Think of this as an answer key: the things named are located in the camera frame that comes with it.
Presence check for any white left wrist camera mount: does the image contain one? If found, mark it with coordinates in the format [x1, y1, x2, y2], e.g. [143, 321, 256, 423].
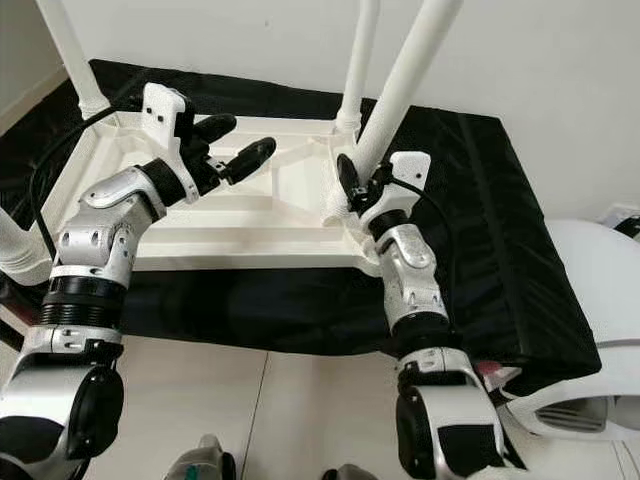
[142, 83, 193, 179]

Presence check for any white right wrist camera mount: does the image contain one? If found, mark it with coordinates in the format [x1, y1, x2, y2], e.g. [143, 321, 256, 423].
[363, 151, 431, 237]

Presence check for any white wall socket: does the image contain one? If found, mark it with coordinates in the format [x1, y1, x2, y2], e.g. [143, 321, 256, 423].
[605, 204, 640, 226]

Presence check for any white dome litter box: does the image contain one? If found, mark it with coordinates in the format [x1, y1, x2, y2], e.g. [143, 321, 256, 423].
[500, 218, 640, 441]

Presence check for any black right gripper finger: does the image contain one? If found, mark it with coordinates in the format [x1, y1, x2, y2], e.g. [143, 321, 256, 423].
[336, 154, 365, 213]

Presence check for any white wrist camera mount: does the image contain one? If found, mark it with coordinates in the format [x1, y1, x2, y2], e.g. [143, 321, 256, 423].
[142, 83, 193, 179]
[363, 151, 431, 237]

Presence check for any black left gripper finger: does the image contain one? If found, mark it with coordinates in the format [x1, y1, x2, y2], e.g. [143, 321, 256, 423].
[190, 112, 240, 147]
[223, 136, 278, 187]

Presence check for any white plastic table top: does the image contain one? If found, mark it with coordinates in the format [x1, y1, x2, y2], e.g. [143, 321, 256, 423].
[0, 108, 391, 279]

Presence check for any white plastic table leg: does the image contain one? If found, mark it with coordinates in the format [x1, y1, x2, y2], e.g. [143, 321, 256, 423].
[335, 0, 381, 136]
[38, 0, 111, 119]
[325, 0, 466, 221]
[0, 215, 53, 286]

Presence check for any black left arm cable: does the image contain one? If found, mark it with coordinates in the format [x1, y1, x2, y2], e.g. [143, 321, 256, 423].
[28, 95, 146, 256]

